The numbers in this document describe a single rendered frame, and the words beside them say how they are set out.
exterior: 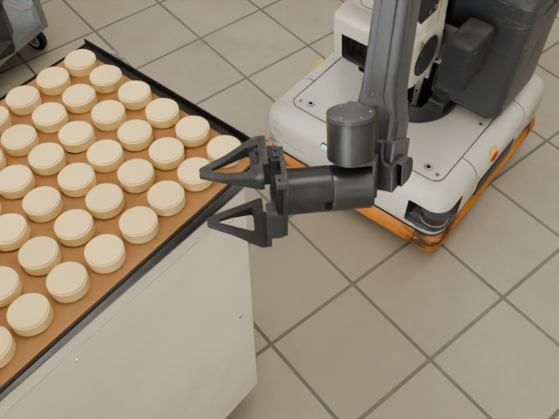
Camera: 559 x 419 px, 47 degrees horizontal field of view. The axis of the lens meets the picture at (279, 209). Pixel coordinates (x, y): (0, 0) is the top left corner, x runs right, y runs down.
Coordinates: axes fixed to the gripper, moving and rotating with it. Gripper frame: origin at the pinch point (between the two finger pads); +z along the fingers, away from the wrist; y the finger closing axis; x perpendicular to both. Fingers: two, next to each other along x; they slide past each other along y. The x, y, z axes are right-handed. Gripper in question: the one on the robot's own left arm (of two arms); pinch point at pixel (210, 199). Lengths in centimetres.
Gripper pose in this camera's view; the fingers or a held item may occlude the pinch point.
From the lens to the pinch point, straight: 79.2
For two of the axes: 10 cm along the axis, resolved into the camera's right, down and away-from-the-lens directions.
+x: -1.1, -7.9, 6.0
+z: -9.9, 0.9, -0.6
